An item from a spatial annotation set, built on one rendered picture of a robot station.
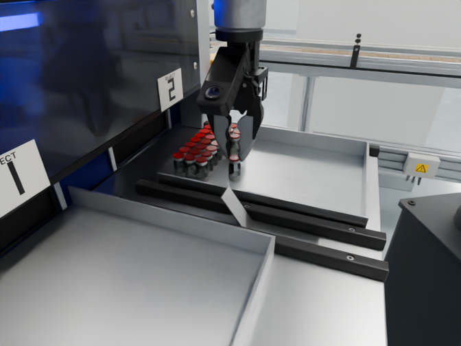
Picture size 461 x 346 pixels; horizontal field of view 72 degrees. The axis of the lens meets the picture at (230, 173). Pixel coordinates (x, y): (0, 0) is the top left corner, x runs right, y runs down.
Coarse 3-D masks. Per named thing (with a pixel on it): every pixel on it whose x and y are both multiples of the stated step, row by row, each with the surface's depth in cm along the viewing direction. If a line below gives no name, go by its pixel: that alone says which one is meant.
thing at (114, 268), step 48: (96, 192) 49; (48, 240) 45; (96, 240) 45; (144, 240) 45; (192, 240) 45; (240, 240) 43; (0, 288) 38; (48, 288) 38; (96, 288) 38; (144, 288) 38; (192, 288) 38; (240, 288) 38; (0, 336) 33; (48, 336) 33; (96, 336) 33; (144, 336) 33; (192, 336) 33; (240, 336) 30
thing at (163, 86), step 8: (176, 72) 60; (160, 80) 56; (176, 80) 61; (160, 88) 56; (168, 88) 59; (176, 88) 62; (160, 96) 57; (168, 96) 59; (176, 96) 62; (168, 104) 60
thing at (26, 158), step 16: (32, 144) 34; (0, 160) 31; (16, 160) 33; (32, 160) 35; (0, 176) 32; (32, 176) 35; (0, 192) 32; (16, 192) 34; (32, 192) 36; (0, 208) 32
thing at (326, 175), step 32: (224, 160) 65; (256, 160) 65; (288, 160) 65; (320, 160) 65; (352, 160) 65; (256, 192) 55; (288, 192) 55; (320, 192) 55; (352, 192) 55; (352, 224) 46
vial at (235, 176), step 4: (232, 164) 56; (236, 164) 56; (240, 164) 57; (232, 168) 56; (236, 168) 56; (240, 168) 57; (232, 172) 57; (236, 172) 57; (240, 172) 57; (232, 176) 57; (236, 176) 57; (240, 176) 58; (232, 180) 58; (236, 180) 57
